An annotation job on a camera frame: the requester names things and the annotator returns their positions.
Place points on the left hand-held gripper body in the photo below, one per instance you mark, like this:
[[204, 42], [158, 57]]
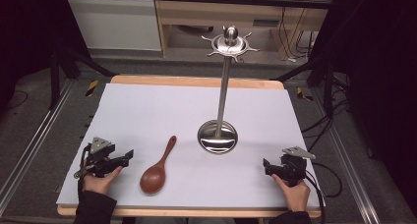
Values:
[[102, 153]]

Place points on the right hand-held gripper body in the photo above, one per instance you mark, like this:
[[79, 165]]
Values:
[[293, 168]]

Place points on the brown wooden spoon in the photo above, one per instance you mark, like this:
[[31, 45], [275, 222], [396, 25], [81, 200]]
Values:
[[154, 178]]

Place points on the steel utensil stand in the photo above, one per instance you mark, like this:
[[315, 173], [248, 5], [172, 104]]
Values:
[[222, 96]]

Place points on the person's right hand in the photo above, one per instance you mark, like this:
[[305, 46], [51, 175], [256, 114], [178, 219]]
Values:
[[296, 194]]

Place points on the person's left hand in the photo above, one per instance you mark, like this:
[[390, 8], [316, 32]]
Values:
[[98, 182]]

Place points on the white table mat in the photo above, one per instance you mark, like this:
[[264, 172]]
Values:
[[183, 119]]

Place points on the yellow black floor tape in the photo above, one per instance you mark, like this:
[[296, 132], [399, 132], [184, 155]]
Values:
[[304, 94], [92, 87]]

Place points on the white cabinet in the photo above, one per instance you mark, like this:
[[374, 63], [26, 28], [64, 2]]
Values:
[[114, 24]]

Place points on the light wooden desk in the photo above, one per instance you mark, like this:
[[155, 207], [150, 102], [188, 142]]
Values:
[[216, 12]]

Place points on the metal floor rail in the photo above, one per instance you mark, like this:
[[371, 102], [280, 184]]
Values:
[[36, 139], [347, 165]]

